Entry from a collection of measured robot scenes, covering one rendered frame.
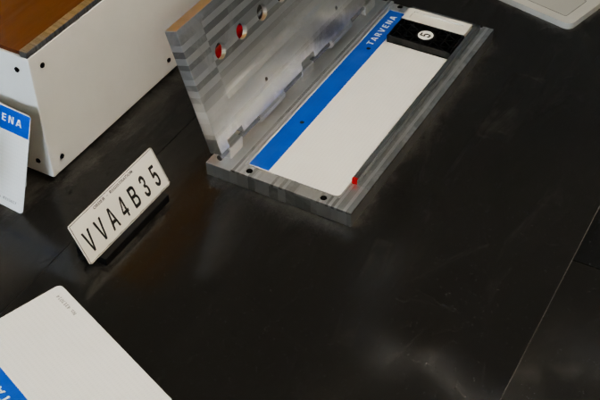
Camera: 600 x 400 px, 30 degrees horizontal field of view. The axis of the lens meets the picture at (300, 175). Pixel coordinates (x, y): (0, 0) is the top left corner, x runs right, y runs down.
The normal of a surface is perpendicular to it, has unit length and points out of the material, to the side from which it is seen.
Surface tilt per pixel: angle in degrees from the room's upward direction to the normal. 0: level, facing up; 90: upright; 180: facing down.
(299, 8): 73
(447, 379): 0
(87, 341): 0
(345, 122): 0
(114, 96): 90
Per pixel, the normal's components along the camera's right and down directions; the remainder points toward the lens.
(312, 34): 0.83, 0.08
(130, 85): 0.87, 0.31
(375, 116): -0.03, -0.75
